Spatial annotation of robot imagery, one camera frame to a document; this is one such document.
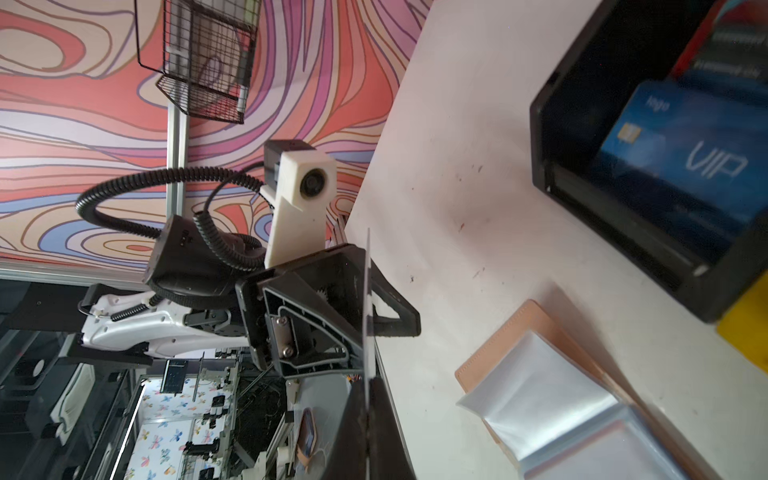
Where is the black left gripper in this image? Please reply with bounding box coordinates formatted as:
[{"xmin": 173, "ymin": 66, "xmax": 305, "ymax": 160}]
[{"xmin": 235, "ymin": 244, "xmax": 422, "ymax": 379}]

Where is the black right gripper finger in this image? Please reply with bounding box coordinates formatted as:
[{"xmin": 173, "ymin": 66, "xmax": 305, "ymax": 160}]
[{"xmin": 322, "ymin": 377, "xmax": 416, "ymax": 480}]

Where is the tan card holder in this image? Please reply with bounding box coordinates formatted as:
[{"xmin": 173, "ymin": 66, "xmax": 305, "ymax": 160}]
[{"xmin": 455, "ymin": 300, "xmax": 710, "ymax": 479}]

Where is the blue VIP card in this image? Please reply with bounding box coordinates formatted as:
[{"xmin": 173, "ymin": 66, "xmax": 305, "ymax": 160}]
[{"xmin": 586, "ymin": 81, "xmax": 767, "ymax": 263}]

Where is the red card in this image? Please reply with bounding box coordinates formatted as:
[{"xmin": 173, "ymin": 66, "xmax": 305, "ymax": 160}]
[{"xmin": 362, "ymin": 230, "xmax": 376, "ymax": 386}]

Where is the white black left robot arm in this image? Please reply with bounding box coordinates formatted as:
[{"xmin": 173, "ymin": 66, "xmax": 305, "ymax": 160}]
[{"xmin": 79, "ymin": 216, "xmax": 421, "ymax": 380}]

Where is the black plastic bin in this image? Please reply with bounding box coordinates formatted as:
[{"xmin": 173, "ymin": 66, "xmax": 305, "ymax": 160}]
[{"xmin": 530, "ymin": 1, "xmax": 767, "ymax": 323}]

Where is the yellow plastic bin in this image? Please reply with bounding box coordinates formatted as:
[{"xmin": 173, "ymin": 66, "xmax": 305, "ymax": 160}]
[{"xmin": 716, "ymin": 278, "xmax": 767, "ymax": 373}]

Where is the black corrugated cable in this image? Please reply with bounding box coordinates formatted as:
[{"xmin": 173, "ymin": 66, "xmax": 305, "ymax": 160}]
[{"xmin": 75, "ymin": 166, "xmax": 268, "ymax": 274}]

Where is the left wire basket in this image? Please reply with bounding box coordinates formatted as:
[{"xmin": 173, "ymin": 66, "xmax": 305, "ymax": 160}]
[{"xmin": 133, "ymin": 0, "xmax": 262, "ymax": 124}]

